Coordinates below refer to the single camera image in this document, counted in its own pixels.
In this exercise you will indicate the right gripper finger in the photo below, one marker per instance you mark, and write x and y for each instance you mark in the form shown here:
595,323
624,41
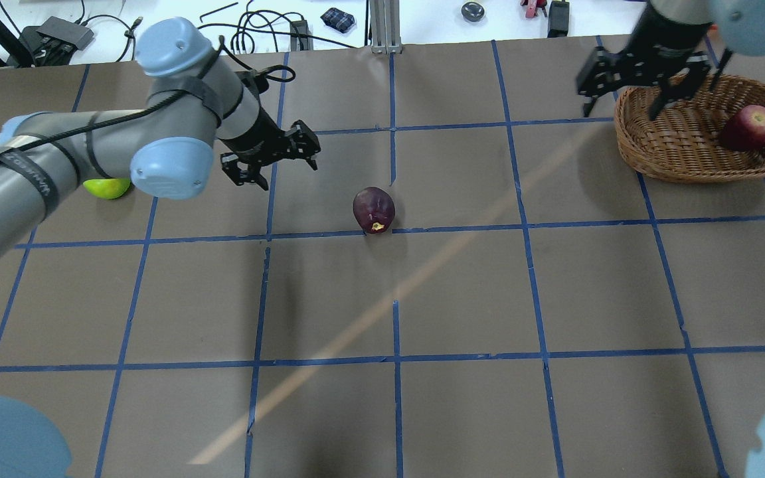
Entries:
698,68
601,74

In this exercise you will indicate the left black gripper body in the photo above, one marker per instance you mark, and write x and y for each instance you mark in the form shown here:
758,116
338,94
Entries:
255,137

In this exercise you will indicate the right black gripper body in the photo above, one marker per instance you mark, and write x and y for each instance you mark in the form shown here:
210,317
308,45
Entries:
663,38

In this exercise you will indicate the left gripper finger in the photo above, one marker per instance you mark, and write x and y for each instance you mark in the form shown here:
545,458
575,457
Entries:
304,144
241,173

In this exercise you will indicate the red yellow-streaked apple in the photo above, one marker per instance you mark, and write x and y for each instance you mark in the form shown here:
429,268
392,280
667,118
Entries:
745,130

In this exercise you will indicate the dark red apple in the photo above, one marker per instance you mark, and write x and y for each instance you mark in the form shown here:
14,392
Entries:
374,210

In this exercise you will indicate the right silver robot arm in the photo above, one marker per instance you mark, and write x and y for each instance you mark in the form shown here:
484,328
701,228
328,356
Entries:
738,28

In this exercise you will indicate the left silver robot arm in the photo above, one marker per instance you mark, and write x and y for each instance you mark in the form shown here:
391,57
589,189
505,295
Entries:
166,149

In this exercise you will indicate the brown wicker basket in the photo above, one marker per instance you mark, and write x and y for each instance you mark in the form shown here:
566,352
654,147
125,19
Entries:
681,145

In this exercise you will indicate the black power adapter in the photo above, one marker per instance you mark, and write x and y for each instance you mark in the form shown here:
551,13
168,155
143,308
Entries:
559,19

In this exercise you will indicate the red black tool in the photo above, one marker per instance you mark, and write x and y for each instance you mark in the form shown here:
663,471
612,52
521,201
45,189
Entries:
533,8

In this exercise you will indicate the green apple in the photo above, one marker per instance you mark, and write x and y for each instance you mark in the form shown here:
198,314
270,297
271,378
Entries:
107,189

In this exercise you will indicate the dark blue checked pouch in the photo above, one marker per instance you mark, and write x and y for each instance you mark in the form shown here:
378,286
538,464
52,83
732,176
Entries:
338,20

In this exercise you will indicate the small round grey object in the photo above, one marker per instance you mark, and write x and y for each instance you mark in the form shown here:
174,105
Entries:
472,12

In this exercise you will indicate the black box device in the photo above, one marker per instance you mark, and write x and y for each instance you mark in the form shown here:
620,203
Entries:
54,42

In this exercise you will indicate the aluminium frame post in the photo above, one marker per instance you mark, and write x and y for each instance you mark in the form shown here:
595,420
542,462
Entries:
383,31

